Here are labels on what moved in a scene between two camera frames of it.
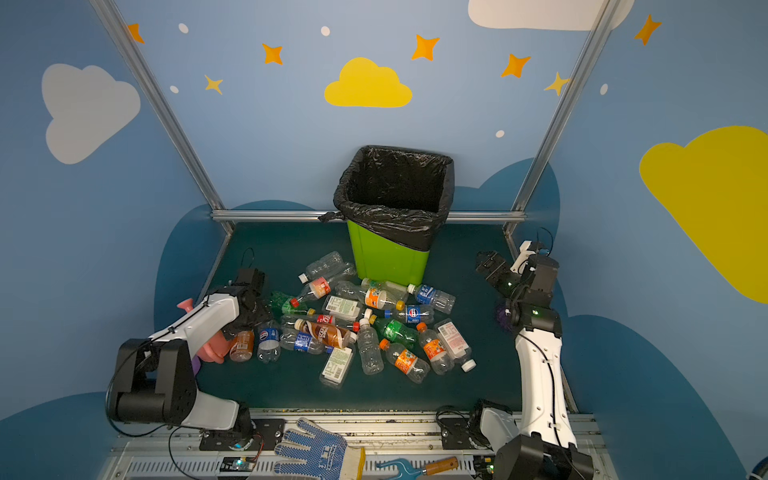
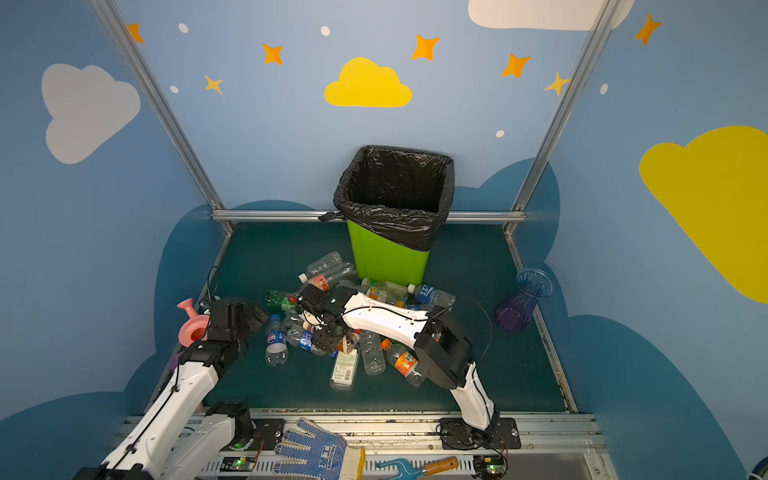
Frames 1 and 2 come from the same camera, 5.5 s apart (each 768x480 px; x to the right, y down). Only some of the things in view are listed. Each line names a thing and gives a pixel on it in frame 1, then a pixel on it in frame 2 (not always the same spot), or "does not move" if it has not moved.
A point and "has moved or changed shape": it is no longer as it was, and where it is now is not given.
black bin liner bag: x=395 y=196 does not move
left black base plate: x=267 y=433 does not move
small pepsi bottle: x=269 y=346 has moved or changed shape
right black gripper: x=491 y=267 -> x=318 y=324
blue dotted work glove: x=329 y=455 does not move
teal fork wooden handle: x=409 y=471 does not move
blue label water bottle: x=427 y=295 does not move
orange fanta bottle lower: x=406 y=362 does not move
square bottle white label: x=336 y=364 has moved or changed shape
